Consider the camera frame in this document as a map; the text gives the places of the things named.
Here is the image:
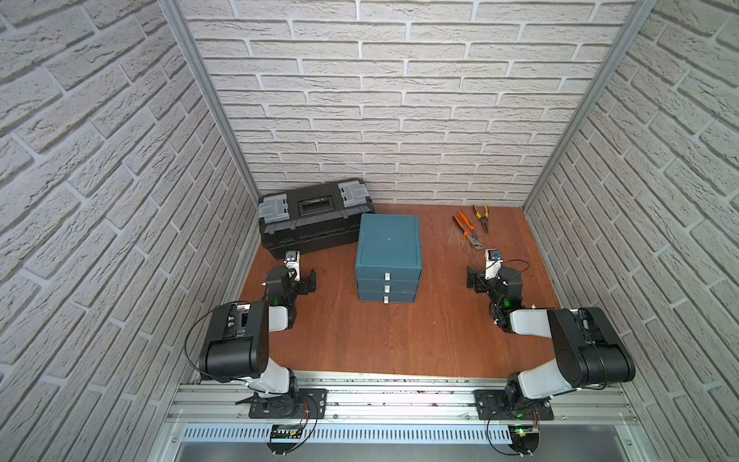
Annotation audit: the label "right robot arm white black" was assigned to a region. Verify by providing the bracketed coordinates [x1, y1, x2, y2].
[467, 267, 637, 410]

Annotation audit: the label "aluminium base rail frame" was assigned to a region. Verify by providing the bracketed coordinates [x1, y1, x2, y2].
[148, 372, 657, 461]

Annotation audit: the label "yellow handled pliers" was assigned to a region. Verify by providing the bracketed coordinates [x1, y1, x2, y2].
[473, 205, 489, 234]

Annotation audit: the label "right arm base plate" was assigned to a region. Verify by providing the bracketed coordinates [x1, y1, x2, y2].
[473, 390, 554, 421]

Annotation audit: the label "controller board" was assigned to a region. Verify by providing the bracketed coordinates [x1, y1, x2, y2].
[508, 425, 540, 457]
[267, 425, 310, 455]

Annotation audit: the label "left controller board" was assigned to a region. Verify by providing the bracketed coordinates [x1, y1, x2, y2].
[267, 425, 310, 455]

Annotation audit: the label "right corner aluminium profile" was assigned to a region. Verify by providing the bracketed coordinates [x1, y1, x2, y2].
[522, 0, 657, 214]

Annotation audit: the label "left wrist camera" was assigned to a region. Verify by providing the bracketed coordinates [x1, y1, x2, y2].
[284, 250, 301, 281]

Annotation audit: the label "teal middle drawer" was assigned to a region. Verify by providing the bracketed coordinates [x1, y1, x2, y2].
[357, 279, 420, 294]

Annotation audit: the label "right controller board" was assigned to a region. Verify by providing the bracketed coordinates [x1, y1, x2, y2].
[508, 425, 540, 457]

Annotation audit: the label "black plastic toolbox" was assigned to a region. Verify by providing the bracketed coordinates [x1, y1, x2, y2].
[258, 179, 375, 259]

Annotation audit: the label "teal drawer cabinet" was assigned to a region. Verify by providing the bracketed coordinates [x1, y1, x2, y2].
[355, 214, 423, 270]

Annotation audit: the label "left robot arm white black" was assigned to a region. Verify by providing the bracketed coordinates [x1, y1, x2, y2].
[194, 266, 317, 400]

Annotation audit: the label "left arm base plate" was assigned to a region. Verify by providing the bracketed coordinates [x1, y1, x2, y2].
[248, 388, 328, 420]

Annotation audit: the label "teal bottom drawer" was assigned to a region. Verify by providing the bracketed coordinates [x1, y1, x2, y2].
[358, 291, 417, 304]

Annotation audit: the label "orange handled pliers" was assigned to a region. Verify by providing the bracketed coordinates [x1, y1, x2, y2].
[452, 211, 485, 250]

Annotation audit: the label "left corner aluminium profile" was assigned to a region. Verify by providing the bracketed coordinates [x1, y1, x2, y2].
[160, 0, 260, 204]

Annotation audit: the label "corner aluminium profile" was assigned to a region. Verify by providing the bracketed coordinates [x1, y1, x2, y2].
[160, 0, 260, 204]
[522, 0, 657, 214]

